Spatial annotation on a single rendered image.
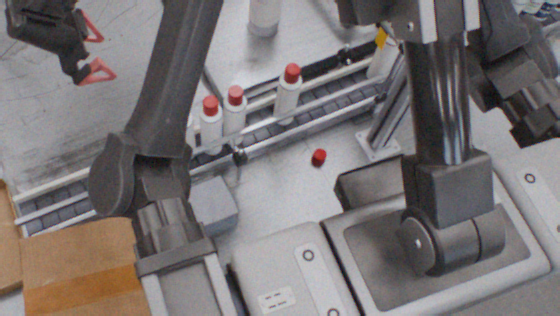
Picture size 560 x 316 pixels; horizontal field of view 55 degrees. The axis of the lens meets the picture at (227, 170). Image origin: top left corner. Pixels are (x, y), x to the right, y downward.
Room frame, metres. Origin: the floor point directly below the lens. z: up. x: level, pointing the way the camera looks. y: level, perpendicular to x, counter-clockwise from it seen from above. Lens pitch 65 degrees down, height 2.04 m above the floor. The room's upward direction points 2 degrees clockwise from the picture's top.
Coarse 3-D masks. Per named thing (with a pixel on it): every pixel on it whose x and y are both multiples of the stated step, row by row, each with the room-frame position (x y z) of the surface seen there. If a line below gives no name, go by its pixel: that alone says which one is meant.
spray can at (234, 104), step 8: (232, 88) 0.63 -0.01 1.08; (240, 88) 0.63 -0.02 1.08; (232, 96) 0.61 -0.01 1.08; (240, 96) 0.61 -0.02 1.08; (224, 104) 0.62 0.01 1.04; (232, 104) 0.61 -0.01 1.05; (240, 104) 0.61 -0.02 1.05; (224, 112) 0.61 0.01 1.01; (232, 112) 0.60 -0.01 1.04; (240, 112) 0.60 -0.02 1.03; (224, 120) 0.61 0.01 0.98; (232, 120) 0.60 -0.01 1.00; (240, 120) 0.60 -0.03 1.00; (224, 128) 0.61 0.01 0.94; (232, 128) 0.60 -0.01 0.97; (240, 128) 0.61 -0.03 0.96; (224, 136) 0.61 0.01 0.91
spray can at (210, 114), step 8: (208, 96) 0.61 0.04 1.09; (208, 104) 0.59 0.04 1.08; (216, 104) 0.59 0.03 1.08; (200, 112) 0.59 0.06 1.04; (208, 112) 0.58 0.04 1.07; (216, 112) 0.59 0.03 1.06; (200, 120) 0.59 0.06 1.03; (208, 120) 0.58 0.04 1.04; (216, 120) 0.58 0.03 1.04; (200, 128) 0.59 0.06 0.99; (208, 128) 0.57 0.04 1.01; (216, 128) 0.58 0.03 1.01; (200, 136) 0.59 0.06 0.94; (208, 136) 0.57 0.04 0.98; (216, 136) 0.58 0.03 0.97; (208, 152) 0.57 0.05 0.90; (216, 152) 0.57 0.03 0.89
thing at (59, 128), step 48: (0, 0) 1.08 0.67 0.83; (96, 0) 1.09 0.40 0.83; (144, 0) 1.09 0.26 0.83; (0, 48) 0.91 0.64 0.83; (96, 48) 0.92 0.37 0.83; (144, 48) 0.92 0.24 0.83; (0, 96) 0.75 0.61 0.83; (48, 96) 0.76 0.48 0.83; (96, 96) 0.76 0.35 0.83; (0, 144) 0.61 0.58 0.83; (48, 144) 0.61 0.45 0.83; (96, 144) 0.62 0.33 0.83; (288, 144) 0.64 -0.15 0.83; (336, 144) 0.64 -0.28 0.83; (480, 144) 0.65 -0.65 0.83; (240, 192) 0.50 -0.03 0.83; (288, 192) 0.50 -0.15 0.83; (240, 240) 0.38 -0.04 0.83
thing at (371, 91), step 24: (360, 72) 0.83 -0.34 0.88; (312, 96) 0.75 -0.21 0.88; (360, 96) 0.75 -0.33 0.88; (264, 120) 0.68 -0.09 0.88; (312, 120) 0.68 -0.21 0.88; (240, 144) 0.61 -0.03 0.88; (192, 168) 0.54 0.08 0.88; (48, 192) 0.46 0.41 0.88; (72, 192) 0.47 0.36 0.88; (24, 216) 0.40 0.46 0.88; (48, 216) 0.40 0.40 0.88; (72, 216) 0.41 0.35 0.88
